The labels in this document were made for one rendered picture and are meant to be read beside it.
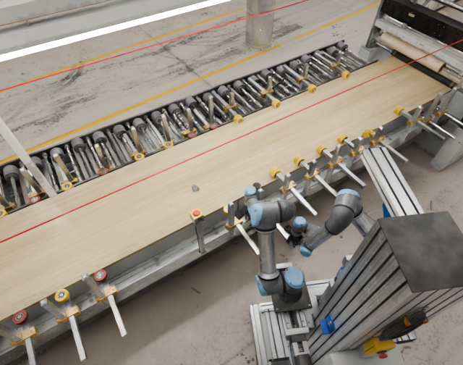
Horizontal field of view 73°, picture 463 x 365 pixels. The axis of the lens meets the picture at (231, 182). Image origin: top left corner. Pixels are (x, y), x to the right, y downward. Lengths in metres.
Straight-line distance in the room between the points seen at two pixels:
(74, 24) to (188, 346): 2.46
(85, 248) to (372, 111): 2.85
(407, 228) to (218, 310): 2.17
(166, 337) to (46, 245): 1.23
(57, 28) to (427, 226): 1.48
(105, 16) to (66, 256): 1.63
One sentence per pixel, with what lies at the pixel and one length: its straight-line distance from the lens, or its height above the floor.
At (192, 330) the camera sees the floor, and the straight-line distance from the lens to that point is 3.02.
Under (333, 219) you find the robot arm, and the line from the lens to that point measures 1.74.
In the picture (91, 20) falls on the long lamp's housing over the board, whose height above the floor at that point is 2.36.
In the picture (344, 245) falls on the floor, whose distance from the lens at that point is 3.48.
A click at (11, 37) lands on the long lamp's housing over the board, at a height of 2.37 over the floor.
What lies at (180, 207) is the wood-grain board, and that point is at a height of 0.90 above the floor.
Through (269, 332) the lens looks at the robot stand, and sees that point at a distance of 2.02.
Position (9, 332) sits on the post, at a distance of 2.34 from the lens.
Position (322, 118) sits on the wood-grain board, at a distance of 3.26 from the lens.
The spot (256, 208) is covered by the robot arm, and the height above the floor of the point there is 1.61.
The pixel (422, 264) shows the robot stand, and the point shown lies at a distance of 1.13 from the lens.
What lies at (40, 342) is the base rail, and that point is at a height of 0.70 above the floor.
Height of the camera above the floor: 2.92
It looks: 51 degrees down
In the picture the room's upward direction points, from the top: straight up
